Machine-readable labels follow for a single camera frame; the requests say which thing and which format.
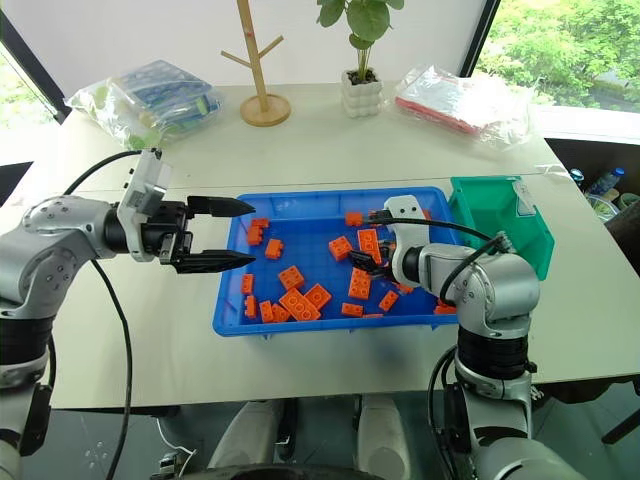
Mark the black window frame post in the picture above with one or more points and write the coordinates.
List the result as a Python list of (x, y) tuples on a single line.
[(35, 70), (482, 35)]

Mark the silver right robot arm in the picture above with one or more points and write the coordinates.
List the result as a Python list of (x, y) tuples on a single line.
[(500, 285)]

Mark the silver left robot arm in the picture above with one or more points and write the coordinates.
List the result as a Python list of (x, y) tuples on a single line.
[(45, 240)]

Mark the clear bag with blue packs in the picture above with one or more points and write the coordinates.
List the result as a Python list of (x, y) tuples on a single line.
[(160, 100)]

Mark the long orange toy brick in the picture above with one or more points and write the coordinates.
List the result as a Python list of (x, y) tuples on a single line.
[(299, 305)]

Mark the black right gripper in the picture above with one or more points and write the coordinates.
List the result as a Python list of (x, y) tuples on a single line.
[(385, 267)]

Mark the green leafy plant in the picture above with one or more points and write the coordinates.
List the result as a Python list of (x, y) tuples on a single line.
[(367, 20)]

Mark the green plastic bin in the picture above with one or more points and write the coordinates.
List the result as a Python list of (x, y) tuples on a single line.
[(492, 215)]

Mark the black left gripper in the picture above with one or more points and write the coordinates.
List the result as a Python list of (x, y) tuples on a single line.
[(167, 230)]

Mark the blue plastic bin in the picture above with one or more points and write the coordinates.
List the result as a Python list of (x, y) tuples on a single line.
[(310, 235)]

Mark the small clear plastic scrap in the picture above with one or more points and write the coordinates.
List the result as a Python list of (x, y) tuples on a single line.
[(552, 170)]

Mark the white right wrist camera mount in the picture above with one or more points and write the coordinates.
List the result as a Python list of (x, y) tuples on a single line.
[(405, 207)]

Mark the white rounded robot leg cover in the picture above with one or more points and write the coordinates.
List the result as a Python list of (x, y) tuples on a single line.
[(382, 435), (247, 435)]

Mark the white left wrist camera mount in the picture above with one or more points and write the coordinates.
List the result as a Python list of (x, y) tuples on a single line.
[(142, 190)]

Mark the wooden tree-shaped stand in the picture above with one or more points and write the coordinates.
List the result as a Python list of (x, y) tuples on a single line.
[(262, 100)]

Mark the clear bag with red items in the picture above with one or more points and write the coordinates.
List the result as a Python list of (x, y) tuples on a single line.
[(460, 102)]

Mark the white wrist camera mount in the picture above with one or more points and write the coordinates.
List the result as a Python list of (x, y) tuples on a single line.
[(142, 190), (405, 207)]

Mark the white bubble plant pot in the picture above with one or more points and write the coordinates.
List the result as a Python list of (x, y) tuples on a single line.
[(361, 97)]

